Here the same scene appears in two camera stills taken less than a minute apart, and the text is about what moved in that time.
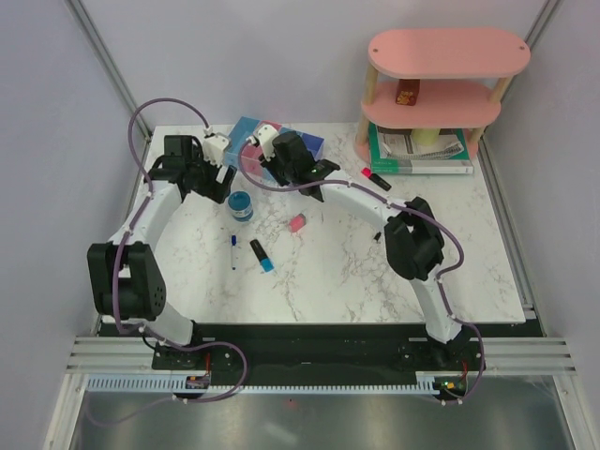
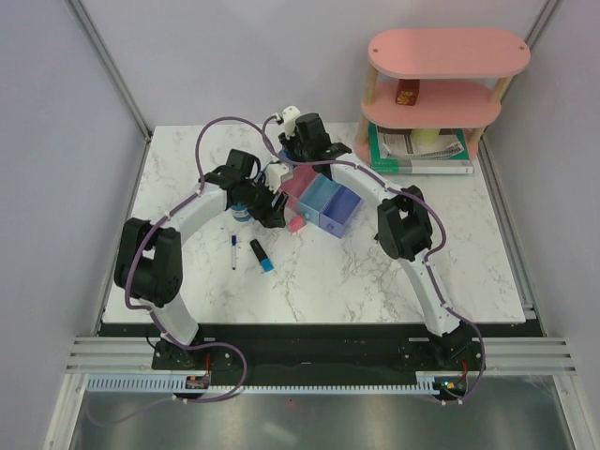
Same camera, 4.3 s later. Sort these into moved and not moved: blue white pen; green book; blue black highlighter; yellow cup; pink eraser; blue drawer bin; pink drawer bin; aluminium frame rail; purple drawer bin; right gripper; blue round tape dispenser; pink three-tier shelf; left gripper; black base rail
Moved: pink drawer bin; right gripper; left gripper; blue drawer bin; purple drawer bin
Not moved: aluminium frame rail; green book; black base rail; blue round tape dispenser; pink three-tier shelf; blue white pen; pink eraser; yellow cup; blue black highlighter
